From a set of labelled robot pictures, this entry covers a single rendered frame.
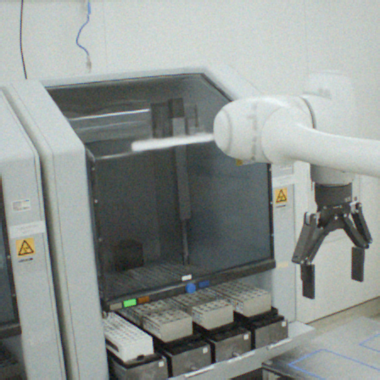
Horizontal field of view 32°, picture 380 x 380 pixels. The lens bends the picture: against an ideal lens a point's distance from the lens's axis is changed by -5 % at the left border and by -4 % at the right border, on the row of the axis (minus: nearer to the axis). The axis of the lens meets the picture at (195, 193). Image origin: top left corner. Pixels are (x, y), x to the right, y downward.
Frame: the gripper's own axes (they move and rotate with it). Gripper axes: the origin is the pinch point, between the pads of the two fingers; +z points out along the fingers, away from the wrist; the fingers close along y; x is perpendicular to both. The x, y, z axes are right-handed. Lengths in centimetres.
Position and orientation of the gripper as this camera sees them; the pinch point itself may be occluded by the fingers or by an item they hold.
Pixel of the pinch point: (333, 283)
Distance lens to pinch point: 134.8
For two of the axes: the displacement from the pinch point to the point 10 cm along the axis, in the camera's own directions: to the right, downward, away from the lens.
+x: -5.4, -1.3, 8.3
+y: 8.4, -1.6, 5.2
